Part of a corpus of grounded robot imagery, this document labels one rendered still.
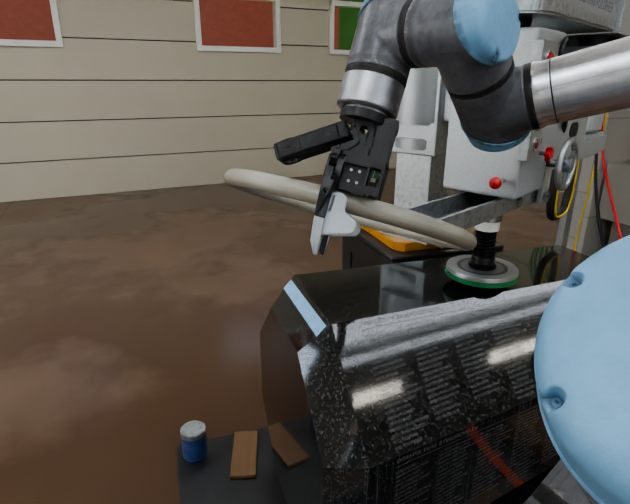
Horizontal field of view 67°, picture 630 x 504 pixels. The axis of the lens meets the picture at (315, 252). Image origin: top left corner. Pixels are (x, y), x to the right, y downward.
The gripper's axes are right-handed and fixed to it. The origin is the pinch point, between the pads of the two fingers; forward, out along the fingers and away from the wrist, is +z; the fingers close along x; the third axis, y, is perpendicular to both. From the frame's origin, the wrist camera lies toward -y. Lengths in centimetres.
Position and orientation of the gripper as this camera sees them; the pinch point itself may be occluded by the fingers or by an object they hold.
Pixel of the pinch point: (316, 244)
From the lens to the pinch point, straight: 69.5
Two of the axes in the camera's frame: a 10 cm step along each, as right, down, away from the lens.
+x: 1.9, 0.0, 9.8
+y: 9.5, 2.6, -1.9
